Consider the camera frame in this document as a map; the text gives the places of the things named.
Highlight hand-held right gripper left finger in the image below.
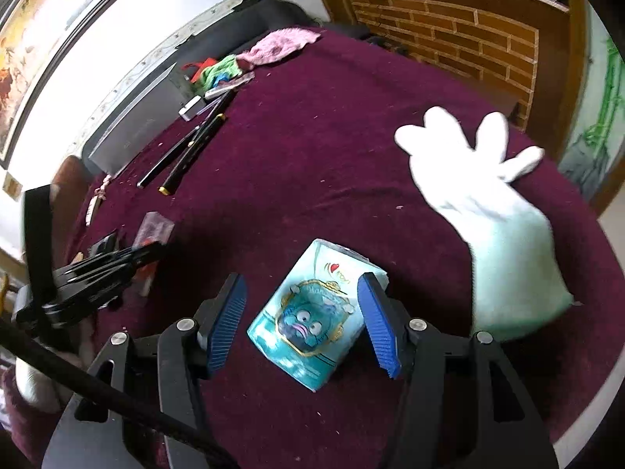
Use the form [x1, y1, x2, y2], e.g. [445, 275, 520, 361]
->
[73, 272, 248, 469]

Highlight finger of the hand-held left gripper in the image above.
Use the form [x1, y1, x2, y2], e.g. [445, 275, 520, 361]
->
[44, 272, 138, 326]
[54, 243, 167, 287]

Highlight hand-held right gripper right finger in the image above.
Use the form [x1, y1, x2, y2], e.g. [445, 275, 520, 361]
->
[358, 272, 558, 469]

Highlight clear case orange insert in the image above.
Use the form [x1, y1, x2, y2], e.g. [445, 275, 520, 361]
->
[132, 211, 175, 299]

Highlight teal tissue packet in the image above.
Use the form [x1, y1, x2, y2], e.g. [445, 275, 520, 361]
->
[245, 238, 390, 394]

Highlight pink bead strip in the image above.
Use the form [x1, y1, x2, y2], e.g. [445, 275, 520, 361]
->
[85, 173, 113, 228]

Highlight brown chair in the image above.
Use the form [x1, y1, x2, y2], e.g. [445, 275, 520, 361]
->
[51, 155, 96, 255]

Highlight flat black pen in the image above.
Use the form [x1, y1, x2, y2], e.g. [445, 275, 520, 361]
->
[137, 126, 200, 189]

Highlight grey flat board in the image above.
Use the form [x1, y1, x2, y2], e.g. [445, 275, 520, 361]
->
[80, 63, 189, 179]

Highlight black marker gold caps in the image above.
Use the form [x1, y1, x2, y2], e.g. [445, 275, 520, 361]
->
[159, 113, 228, 195]

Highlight silver tube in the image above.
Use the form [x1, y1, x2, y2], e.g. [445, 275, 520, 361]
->
[204, 72, 255, 100]

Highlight red ribbon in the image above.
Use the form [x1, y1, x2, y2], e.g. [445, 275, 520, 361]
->
[182, 59, 216, 81]

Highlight green cloth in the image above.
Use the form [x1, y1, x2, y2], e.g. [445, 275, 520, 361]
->
[198, 55, 245, 89]

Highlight pink towel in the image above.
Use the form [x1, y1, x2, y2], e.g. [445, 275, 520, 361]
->
[237, 28, 322, 66]

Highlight black bag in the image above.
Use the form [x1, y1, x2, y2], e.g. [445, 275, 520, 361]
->
[173, 0, 372, 76]

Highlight wooden brick-pattern panel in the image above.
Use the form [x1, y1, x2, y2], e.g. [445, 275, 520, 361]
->
[303, 0, 591, 142]

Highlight beige wall socket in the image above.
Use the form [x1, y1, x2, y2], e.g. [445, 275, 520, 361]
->
[2, 173, 23, 201]

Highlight black cable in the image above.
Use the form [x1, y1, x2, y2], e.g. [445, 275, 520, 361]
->
[0, 320, 240, 469]

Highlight framed wall picture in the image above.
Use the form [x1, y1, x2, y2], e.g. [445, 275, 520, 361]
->
[0, 0, 123, 169]

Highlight bamboo wall sticker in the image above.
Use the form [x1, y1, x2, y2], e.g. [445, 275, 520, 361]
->
[557, 34, 625, 201]

